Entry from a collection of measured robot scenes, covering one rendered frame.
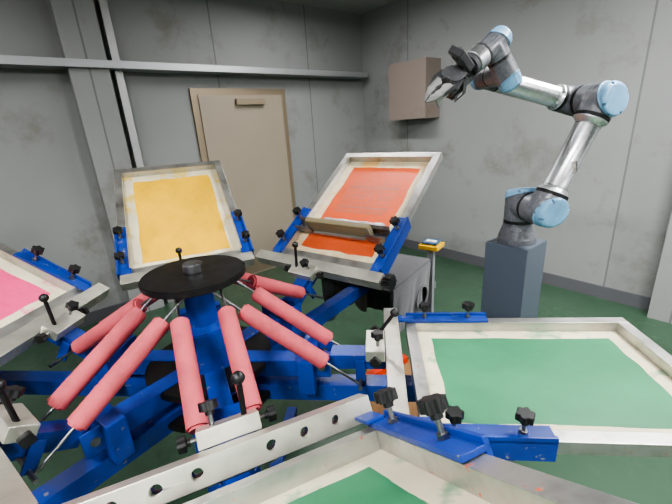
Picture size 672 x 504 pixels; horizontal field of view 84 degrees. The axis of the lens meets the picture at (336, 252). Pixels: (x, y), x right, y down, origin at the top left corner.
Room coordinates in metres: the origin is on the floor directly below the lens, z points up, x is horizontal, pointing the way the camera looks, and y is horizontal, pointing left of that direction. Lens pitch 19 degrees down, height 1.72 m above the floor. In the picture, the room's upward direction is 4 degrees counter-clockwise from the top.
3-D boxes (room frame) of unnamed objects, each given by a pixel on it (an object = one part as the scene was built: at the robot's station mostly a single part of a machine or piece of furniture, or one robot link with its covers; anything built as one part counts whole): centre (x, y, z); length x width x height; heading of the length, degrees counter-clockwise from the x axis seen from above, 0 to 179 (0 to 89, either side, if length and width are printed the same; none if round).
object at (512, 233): (1.51, -0.78, 1.25); 0.15 x 0.15 x 0.10
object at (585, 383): (0.96, -0.46, 1.05); 1.08 x 0.61 x 0.23; 83
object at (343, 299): (1.56, 0.07, 0.89); 1.24 x 0.06 x 0.06; 143
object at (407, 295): (1.85, -0.37, 0.77); 0.46 x 0.09 x 0.36; 143
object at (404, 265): (1.96, -0.23, 0.95); 0.48 x 0.44 x 0.01; 143
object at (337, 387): (0.99, -0.18, 0.90); 1.24 x 0.06 x 0.06; 83
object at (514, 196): (1.50, -0.78, 1.37); 0.13 x 0.12 x 0.14; 9
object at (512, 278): (1.51, -0.78, 0.60); 0.18 x 0.18 x 1.20; 38
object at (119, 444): (1.07, 0.44, 0.99); 0.82 x 0.79 x 0.12; 143
